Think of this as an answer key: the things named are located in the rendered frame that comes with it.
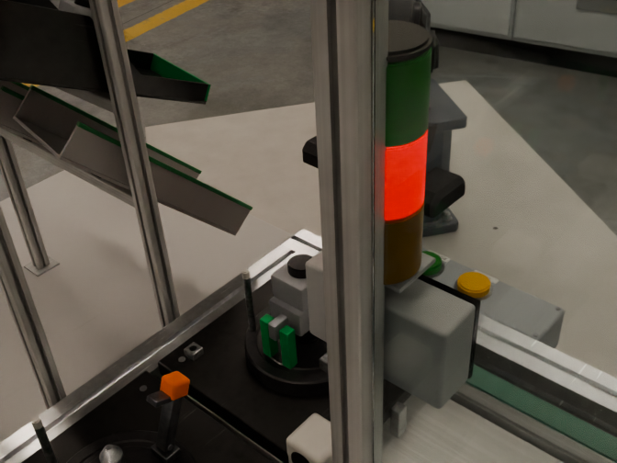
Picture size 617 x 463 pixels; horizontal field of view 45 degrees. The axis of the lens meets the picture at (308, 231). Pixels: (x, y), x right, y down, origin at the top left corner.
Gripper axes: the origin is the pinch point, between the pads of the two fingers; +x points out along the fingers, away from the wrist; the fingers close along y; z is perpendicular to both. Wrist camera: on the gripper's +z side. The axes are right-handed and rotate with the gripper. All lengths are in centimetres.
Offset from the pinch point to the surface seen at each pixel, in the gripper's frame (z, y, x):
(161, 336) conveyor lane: -22.0, 15.3, 13.1
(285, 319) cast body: -16.9, -0.9, 4.6
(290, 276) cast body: -15.1, -0.2, 0.5
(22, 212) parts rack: -19, 51, 12
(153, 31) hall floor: 191, 313, 107
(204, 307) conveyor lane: -15.3, 15.2, 13.0
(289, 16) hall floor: 254, 264, 106
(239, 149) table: 26, 54, 23
